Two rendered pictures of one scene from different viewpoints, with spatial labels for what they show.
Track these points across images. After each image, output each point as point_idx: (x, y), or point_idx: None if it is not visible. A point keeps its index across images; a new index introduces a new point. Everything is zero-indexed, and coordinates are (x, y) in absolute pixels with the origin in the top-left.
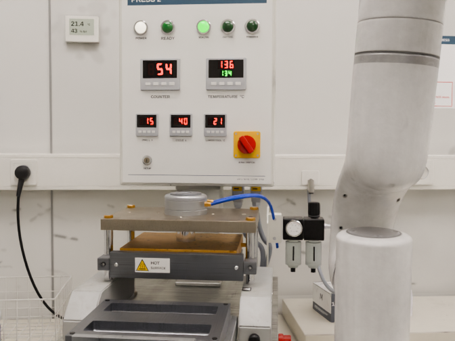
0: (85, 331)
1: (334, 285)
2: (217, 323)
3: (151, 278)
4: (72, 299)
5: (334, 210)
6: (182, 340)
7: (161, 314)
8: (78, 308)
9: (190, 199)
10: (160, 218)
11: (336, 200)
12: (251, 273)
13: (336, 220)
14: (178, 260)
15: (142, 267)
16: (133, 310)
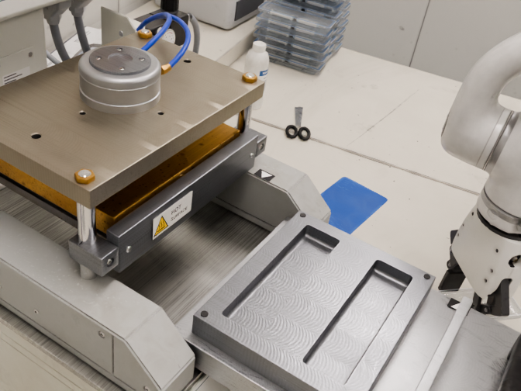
0: (350, 384)
1: (512, 164)
2: (375, 253)
3: (169, 233)
4: (139, 352)
5: (499, 79)
6: (468, 309)
7: (314, 284)
8: (162, 357)
9: (159, 74)
10: (153, 133)
11: (513, 70)
12: (261, 152)
13: (493, 90)
14: (200, 185)
15: (161, 226)
16: (240, 299)
